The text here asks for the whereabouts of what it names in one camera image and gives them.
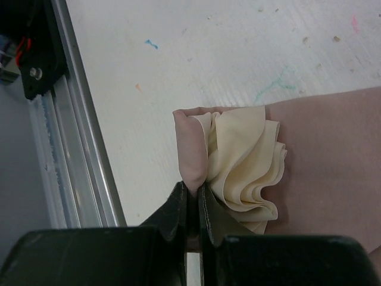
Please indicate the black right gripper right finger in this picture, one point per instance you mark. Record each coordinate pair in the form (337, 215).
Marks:
(232, 255)

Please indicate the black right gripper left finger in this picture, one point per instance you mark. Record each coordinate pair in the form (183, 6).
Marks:
(152, 253)

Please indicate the pink underwear cream waistband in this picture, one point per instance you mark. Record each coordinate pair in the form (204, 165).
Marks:
(303, 166)

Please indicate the aluminium table frame rail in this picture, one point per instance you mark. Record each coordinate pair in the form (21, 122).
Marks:
(78, 183)

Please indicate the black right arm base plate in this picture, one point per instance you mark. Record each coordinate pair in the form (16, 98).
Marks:
(39, 55)

